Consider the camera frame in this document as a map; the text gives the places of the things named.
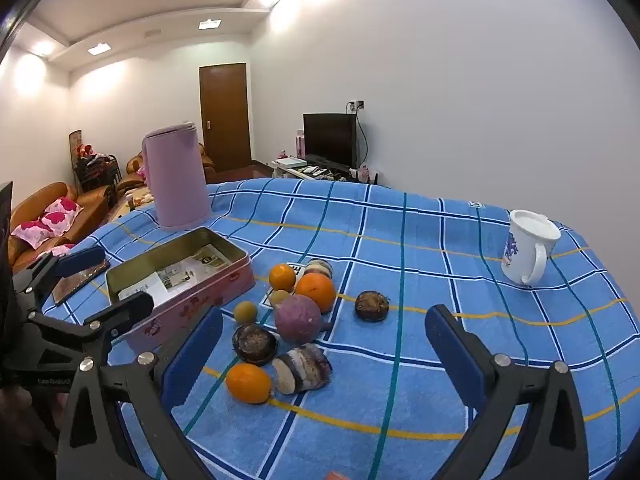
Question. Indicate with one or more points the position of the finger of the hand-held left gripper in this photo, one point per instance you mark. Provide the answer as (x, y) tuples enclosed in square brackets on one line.
[(125, 310), (80, 261)]

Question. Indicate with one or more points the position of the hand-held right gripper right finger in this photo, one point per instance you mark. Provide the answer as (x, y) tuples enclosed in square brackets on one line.
[(452, 355)]

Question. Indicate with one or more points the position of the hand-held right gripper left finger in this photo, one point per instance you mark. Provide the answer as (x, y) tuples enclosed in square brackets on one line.
[(192, 357)]

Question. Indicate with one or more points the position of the pink metal tin box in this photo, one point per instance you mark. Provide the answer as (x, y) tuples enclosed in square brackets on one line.
[(205, 297)]

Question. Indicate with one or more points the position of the small orange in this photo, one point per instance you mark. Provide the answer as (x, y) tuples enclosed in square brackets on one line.
[(282, 277), (248, 383)]

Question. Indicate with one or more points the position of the small yellow-green longan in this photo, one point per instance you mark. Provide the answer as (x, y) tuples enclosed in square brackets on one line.
[(245, 312), (279, 298)]

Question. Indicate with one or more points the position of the purple round fruit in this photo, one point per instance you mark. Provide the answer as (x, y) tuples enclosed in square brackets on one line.
[(297, 319)]

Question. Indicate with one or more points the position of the large purple white taro piece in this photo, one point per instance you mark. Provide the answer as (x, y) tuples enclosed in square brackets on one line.
[(305, 367)]

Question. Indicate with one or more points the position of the large orange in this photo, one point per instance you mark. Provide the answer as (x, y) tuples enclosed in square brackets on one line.
[(316, 292)]

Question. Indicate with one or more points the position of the small purple white taro piece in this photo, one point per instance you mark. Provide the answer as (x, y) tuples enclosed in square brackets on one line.
[(320, 267)]

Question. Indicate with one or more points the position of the pink floral cushion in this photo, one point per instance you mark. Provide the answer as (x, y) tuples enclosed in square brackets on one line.
[(47, 222)]

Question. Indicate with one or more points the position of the orange leather sofa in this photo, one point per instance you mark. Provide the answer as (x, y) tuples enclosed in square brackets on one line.
[(90, 205)]

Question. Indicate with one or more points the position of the printed paper leaflet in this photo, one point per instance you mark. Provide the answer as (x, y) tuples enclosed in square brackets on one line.
[(187, 267)]

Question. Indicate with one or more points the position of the wooden coffee table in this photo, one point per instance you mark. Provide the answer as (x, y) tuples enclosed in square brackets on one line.
[(132, 202)]

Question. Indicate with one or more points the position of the black rack with clutter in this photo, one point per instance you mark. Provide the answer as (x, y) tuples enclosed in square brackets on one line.
[(95, 167)]

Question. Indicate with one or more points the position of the orange leather armchair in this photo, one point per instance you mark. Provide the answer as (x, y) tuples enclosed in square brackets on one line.
[(135, 162)]

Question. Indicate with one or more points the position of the white mug with blue print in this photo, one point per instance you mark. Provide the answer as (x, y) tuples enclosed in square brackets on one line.
[(520, 252)]

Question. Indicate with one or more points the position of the pink kettle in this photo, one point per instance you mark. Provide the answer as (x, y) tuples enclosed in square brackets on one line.
[(177, 185)]

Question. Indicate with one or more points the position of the blue plaid blanket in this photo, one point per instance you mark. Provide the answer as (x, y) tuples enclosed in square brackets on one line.
[(400, 240)]

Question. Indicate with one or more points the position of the brown wooden door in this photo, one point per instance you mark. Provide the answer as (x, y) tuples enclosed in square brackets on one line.
[(225, 120)]

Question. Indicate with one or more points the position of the rectangular ceiling light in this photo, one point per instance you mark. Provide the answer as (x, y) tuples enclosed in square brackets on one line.
[(210, 23), (98, 49)]

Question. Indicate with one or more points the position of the white television stand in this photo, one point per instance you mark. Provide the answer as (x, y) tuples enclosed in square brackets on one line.
[(320, 171)]

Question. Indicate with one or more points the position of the pink bottle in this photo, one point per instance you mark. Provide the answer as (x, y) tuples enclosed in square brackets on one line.
[(300, 145)]

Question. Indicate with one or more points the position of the black television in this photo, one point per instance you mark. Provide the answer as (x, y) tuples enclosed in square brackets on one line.
[(330, 140)]

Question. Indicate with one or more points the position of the wall power outlet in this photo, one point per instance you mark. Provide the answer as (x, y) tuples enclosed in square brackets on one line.
[(356, 104)]

